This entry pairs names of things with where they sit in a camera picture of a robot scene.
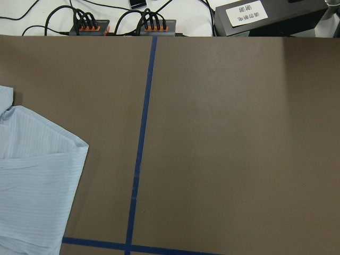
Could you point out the light blue button shirt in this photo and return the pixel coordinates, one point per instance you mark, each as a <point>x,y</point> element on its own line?
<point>41,164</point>

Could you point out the right orange grey hub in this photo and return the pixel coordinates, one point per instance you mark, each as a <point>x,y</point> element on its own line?
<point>165,28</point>

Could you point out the orange grey hub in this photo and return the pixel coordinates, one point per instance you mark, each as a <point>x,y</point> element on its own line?
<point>165,28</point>
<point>94,28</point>

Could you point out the left orange grey hub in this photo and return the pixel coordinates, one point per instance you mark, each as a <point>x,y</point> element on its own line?
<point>94,28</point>

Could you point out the black box with label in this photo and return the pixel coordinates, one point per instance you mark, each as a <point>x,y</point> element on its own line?
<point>267,18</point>

